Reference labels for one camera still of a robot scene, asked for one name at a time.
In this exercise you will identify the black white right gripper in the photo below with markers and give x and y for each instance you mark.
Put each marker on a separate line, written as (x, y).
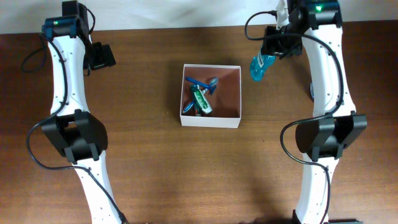
(272, 48)

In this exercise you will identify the clear purple foam soap bottle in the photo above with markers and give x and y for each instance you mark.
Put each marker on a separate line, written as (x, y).
(311, 90)

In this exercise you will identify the blue white toothbrush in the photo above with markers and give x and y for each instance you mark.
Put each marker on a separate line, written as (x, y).
(191, 104)

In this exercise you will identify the blue mouthwash bottle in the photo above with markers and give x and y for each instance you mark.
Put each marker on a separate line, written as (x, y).
(259, 64)

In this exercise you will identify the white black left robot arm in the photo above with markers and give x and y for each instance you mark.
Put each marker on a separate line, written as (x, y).
(72, 130)

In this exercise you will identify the green Dettol soap bar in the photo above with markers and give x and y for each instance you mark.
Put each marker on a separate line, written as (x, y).
(200, 99)

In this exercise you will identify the blue disposable razor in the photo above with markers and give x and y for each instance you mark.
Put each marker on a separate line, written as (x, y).
(211, 86)

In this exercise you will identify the teal white toothpaste tube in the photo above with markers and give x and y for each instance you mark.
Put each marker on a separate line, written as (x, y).
(197, 111)

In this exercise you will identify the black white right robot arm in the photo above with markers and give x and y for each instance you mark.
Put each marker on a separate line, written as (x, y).
(316, 27)

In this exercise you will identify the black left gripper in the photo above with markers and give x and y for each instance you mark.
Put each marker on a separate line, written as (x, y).
(107, 58)

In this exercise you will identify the white cardboard box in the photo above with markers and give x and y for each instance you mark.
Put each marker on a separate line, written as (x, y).
(225, 100)

